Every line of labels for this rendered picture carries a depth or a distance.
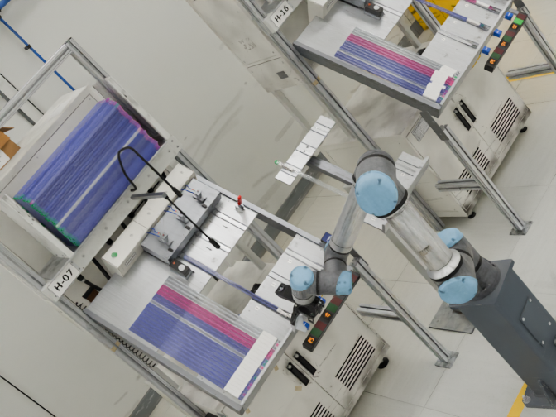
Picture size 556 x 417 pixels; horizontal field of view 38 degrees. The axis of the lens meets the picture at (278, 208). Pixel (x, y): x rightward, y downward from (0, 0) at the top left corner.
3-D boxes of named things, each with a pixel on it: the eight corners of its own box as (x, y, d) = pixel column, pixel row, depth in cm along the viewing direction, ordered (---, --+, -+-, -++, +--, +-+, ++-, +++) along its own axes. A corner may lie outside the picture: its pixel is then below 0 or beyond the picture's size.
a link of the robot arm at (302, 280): (315, 286, 246) (287, 286, 247) (317, 300, 256) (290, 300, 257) (316, 263, 250) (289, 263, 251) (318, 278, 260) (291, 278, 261)
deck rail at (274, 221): (345, 259, 305) (345, 251, 300) (342, 263, 305) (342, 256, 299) (195, 179, 330) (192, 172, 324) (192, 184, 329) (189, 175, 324)
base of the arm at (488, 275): (506, 262, 262) (490, 243, 258) (491, 299, 255) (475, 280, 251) (468, 266, 274) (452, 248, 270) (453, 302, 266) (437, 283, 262)
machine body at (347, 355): (399, 354, 356) (312, 266, 331) (315, 494, 330) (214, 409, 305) (313, 337, 410) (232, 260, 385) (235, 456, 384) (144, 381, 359)
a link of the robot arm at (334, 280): (352, 258, 256) (317, 258, 257) (351, 281, 246) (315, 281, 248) (352, 277, 260) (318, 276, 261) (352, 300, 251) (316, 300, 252)
